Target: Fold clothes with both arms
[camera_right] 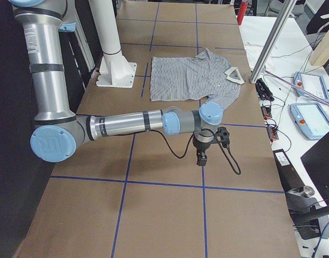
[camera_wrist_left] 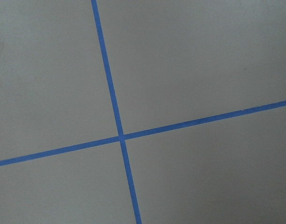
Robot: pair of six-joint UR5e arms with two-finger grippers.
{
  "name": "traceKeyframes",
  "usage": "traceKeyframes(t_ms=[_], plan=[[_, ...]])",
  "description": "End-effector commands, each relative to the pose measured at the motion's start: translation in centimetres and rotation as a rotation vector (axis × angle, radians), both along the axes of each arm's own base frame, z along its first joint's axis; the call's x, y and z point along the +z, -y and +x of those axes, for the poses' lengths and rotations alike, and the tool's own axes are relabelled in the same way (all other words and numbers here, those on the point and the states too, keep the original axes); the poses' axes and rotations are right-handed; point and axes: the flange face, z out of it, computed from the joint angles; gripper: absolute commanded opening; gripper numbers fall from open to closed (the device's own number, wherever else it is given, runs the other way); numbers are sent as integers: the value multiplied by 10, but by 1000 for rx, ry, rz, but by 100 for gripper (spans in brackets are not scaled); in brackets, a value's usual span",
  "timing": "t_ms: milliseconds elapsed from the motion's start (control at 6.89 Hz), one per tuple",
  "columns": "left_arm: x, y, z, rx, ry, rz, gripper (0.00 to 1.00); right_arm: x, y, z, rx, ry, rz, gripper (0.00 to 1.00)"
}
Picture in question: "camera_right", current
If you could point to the far blue teach pendant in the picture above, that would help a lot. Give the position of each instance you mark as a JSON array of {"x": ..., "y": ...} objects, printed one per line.
[{"x": 312, "y": 83}]

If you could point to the near blue teach pendant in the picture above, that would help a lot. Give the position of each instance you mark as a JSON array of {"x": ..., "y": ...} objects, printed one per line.
[{"x": 311, "y": 119}]

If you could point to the white pedestal column with base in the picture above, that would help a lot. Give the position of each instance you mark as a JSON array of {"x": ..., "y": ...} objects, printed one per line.
[{"x": 115, "y": 71}]

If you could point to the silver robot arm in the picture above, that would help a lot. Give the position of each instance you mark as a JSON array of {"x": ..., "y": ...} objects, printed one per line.
[{"x": 59, "y": 131}]

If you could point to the aluminium frame post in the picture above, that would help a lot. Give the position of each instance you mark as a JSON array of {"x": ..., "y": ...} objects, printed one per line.
[{"x": 272, "y": 38}]

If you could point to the red cylinder tube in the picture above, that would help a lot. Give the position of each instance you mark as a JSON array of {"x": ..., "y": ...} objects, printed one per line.
[{"x": 242, "y": 10}]

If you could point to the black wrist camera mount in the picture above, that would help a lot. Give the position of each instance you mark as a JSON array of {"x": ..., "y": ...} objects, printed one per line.
[{"x": 223, "y": 135}]

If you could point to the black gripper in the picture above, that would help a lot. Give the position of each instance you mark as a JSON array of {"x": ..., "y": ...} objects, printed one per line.
[{"x": 201, "y": 148}]

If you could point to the blue teach pendant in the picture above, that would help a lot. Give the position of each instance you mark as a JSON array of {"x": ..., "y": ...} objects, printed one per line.
[
  {"x": 311, "y": 119},
  {"x": 312, "y": 83}
]

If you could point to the striped polo shirt white collar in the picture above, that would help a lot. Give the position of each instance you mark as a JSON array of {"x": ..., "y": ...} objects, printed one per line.
[{"x": 206, "y": 75}]

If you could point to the black monitor stand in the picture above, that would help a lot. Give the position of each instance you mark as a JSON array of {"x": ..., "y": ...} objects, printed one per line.
[{"x": 308, "y": 215}]

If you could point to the black box with label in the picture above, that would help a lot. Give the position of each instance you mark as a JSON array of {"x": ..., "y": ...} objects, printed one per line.
[{"x": 289, "y": 177}]

